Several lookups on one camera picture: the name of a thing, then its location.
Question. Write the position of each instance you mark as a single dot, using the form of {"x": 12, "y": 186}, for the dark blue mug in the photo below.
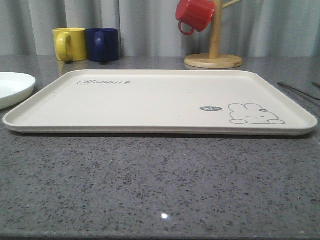
{"x": 102, "y": 44}

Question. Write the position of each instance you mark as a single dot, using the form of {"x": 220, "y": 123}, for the cream rabbit serving tray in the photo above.
{"x": 228, "y": 102}

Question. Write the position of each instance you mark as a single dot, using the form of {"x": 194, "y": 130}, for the grey curtain backdrop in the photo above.
{"x": 250, "y": 28}

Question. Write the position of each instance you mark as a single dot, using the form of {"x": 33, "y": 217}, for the red mug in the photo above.
{"x": 194, "y": 15}

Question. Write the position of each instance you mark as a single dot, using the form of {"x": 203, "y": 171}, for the yellow mug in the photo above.
{"x": 70, "y": 44}

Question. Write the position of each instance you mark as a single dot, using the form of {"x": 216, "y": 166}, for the white round plate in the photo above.
{"x": 14, "y": 88}

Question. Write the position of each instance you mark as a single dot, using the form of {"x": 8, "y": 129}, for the wooden mug tree stand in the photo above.
{"x": 214, "y": 59}

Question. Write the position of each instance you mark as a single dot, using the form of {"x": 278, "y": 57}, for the silver metal fork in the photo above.
{"x": 298, "y": 90}

